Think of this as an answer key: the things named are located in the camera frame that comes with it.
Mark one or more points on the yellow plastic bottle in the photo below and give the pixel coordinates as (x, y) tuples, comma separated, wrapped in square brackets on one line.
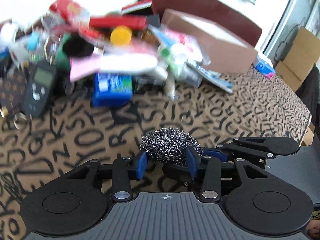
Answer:
[(121, 36)]

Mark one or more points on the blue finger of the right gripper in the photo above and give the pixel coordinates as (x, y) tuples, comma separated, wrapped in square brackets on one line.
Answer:
[(217, 153)]

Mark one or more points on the pink printed zip bag pack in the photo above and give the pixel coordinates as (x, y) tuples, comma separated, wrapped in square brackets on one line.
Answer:
[(187, 45)]

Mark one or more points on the flat red box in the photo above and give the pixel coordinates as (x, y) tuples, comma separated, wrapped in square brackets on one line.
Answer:
[(112, 21)]

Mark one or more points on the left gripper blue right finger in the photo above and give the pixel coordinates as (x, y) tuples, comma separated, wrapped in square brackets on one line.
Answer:
[(205, 171)]

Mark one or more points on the red white patterned box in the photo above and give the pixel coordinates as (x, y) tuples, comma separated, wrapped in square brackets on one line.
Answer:
[(70, 11)]

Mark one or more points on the white round jar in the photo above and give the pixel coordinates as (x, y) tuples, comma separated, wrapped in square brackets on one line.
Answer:
[(8, 34)]

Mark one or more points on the blue tissue pack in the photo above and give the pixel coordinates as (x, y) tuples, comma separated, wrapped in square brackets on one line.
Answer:
[(264, 65)]

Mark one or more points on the steel wool scrubber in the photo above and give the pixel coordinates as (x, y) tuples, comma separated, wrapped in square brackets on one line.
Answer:
[(168, 146)]

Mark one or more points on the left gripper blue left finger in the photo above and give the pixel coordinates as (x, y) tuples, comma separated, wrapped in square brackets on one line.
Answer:
[(124, 170)]

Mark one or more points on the red black open gift box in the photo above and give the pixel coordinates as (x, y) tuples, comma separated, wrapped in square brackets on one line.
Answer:
[(143, 8)]

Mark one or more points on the black white marker pack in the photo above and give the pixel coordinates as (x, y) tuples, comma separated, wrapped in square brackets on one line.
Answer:
[(197, 72)]

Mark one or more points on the blue green gum box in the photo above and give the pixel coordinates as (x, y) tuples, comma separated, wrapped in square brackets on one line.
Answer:
[(111, 90)]

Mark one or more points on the brown monogram pouch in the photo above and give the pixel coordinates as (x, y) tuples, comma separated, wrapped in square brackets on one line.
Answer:
[(13, 90)]

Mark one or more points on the large brown cardboard box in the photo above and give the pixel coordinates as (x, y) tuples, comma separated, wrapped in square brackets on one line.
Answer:
[(228, 52)]

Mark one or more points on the cotton swab bag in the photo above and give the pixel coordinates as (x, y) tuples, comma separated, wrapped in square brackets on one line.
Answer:
[(170, 88)]

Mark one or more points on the cardboard boxes in background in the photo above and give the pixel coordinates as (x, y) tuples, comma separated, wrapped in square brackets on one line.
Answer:
[(300, 60)]

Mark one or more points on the dark brown wooden board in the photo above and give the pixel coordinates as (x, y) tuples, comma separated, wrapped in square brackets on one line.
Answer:
[(215, 11)]

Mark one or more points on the blue white cream tube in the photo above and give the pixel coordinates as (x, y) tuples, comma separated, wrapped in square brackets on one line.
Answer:
[(165, 42)]

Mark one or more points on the black digital device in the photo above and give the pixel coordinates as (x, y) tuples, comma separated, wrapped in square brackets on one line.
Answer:
[(39, 90)]

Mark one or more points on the pink white sock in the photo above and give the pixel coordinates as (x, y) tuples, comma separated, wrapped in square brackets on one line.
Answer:
[(126, 64)]

